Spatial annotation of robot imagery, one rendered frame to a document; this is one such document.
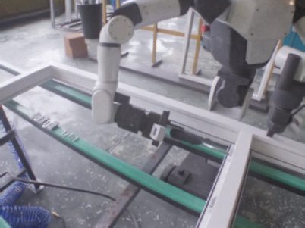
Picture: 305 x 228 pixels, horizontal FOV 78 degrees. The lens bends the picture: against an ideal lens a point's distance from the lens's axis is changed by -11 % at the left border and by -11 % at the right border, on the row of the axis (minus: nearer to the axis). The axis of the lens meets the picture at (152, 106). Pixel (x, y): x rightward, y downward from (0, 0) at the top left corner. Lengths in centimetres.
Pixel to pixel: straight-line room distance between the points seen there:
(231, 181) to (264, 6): 53
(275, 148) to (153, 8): 59
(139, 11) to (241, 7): 31
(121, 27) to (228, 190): 51
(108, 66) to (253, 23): 47
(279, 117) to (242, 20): 32
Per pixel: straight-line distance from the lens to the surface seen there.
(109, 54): 63
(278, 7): 78
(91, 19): 485
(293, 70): 60
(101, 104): 64
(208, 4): 67
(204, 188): 147
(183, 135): 66
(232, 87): 88
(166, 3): 64
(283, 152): 79
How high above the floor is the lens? 138
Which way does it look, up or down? 35 degrees down
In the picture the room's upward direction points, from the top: 3 degrees clockwise
